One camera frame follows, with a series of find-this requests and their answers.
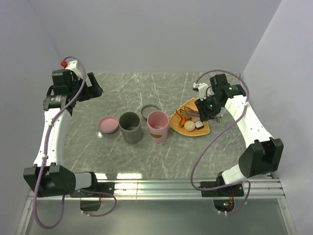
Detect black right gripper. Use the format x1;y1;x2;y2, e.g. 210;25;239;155
194;94;223;122

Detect pink egg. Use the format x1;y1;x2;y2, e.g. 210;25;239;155
191;117;200;122

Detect rice and seaweed sushi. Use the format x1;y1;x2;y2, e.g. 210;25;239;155
195;120;204;130

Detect metal food tongs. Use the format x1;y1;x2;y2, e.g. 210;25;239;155
179;106;223;123

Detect white steamed bun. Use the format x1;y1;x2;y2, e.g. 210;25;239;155
184;120;195;132

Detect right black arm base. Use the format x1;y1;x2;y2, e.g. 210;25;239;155
201;184;245;214

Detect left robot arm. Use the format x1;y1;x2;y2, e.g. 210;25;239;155
23;69;103;198

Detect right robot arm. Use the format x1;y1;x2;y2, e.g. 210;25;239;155
193;70;284;196

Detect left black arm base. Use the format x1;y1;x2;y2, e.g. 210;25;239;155
70;182;115;212

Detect pink lid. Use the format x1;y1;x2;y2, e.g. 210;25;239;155
98;116;119;134

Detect woven bamboo basket tray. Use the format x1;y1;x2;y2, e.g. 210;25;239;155
169;97;210;137

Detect grey cylindrical container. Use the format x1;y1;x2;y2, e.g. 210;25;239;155
119;112;143;144

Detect pink cylindrical container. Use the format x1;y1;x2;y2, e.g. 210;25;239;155
147;111;169;143

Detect grey lid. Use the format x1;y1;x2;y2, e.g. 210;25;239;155
140;104;160;120

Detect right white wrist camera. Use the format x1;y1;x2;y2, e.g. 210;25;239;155
193;83;209;101

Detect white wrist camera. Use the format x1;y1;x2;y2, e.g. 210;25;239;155
193;83;209;101
66;60;83;78

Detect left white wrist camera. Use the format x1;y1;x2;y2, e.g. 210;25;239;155
66;60;83;78

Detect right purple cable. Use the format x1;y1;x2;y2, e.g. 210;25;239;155
190;69;251;214

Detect aluminium mounting rail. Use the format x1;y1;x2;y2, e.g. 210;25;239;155
26;178;287;201

